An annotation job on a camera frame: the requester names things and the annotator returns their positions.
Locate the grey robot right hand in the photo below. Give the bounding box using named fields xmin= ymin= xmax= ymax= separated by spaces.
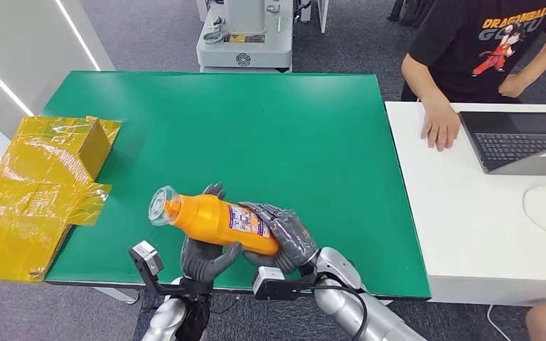
xmin=238 ymin=201 xmax=321 ymax=276

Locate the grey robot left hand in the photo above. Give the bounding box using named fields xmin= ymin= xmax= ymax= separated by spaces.
xmin=180 ymin=182 xmax=244 ymax=283

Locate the orange plastic bottle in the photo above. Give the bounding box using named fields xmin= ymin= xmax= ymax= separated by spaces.
xmin=148 ymin=185 xmax=282 ymax=257

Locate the green table mat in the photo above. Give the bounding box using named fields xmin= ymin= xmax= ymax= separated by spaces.
xmin=42 ymin=70 xmax=433 ymax=301

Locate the white desk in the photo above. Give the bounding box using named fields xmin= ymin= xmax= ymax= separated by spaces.
xmin=385 ymin=101 xmax=546 ymax=310

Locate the yellow taped cardboard box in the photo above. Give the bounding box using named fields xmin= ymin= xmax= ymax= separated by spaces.
xmin=0 ymin=115 xmax=122 ymax=283

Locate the person's right hand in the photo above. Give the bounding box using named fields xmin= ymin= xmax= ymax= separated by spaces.
xmin=419 ymin=105 xmax=463 ymax=153

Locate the person's hand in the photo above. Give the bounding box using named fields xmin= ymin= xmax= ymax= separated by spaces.
xmin=497 ymin=72 xmax=531 ymax=99
xmin=419 ymin=105 xmax=463 ymax=153

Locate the white furniture panel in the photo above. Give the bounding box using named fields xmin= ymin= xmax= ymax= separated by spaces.
xmin=299 ymin=0 xmax=331 ymax=35

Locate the dark grey laptop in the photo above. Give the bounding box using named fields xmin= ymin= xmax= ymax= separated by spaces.
xmin=459 ymin=111 xmax=546 ymax=178

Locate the person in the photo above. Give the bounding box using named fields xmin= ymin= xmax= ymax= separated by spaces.
xmin=400 ymin=0 xmax=546 ymax=154

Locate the person's left hand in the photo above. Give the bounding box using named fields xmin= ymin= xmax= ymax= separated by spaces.
xmin=497 ymin=72 xmax=531 ymax=99

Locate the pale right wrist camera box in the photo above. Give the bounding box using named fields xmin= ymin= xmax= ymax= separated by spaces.
xmin=252 ymin=266 xmax=303 ymax=303

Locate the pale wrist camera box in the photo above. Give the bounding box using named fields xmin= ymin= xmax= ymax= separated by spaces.
xmin=252 ymin=266 xmax=303 ymax=303
xmin=128 ymin=240 xmax=183 ymax=298

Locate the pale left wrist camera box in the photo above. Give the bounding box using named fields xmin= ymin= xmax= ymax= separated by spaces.
xmin=128 ymin=240 xmax=183 ymax=298

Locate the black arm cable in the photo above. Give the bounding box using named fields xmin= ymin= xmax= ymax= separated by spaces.
xmin=296 ymin=283 xmax=370 ymax=341

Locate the white hanging cable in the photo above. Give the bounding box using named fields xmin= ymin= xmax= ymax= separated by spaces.
xmin=486 ymin=305 xmax=513 ymax=341

